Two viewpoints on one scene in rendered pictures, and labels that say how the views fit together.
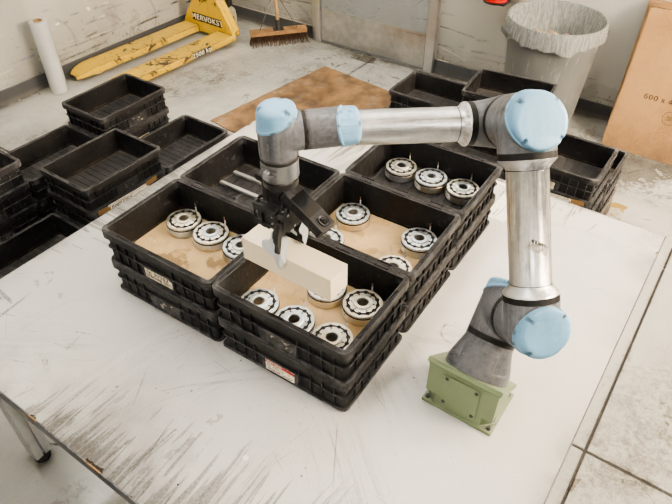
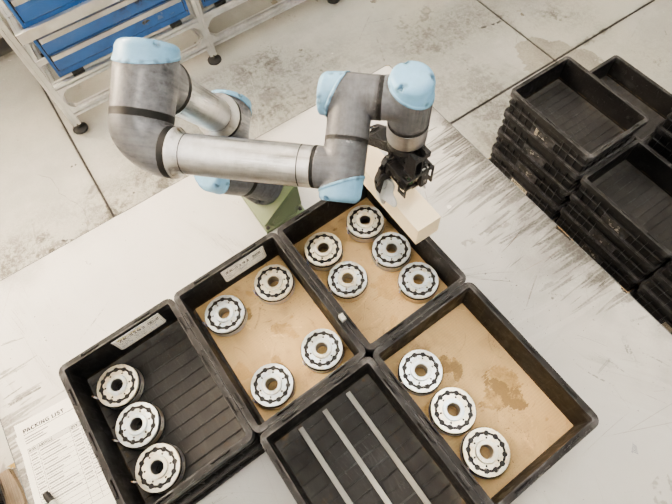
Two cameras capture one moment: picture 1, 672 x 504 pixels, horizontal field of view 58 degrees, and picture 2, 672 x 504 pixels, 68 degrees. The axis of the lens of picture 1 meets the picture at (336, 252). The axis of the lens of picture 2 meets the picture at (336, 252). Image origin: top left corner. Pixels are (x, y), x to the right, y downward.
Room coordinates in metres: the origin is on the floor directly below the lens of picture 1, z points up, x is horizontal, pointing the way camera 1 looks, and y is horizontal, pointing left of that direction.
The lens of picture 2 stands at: (1.59, 0.24, 2.03)
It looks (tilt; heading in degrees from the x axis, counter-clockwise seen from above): 63 degrees down; 208
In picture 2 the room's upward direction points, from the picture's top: 8 degrees counter-clockwise
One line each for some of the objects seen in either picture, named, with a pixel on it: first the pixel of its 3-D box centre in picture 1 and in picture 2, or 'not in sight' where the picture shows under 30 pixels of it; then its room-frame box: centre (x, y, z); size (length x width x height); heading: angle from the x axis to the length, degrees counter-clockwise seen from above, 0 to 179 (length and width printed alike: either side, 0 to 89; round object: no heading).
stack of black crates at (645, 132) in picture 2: not in sight; (616, 115); (-0.23, 0.76, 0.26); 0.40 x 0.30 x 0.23; 55
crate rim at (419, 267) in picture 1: (373, 222); (266, 324); (1.33, -0.10, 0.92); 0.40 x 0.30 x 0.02; 57
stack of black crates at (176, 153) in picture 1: (182, 170); not in sight; (2.50, 0.75, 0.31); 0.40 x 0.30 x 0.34; 145
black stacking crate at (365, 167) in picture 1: (421, 185); (162, 406); (1.58, -0.27, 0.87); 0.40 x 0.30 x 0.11; 57
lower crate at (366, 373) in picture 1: (312, 328); not in sight; (1.08, 0.06, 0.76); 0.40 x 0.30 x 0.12; 57
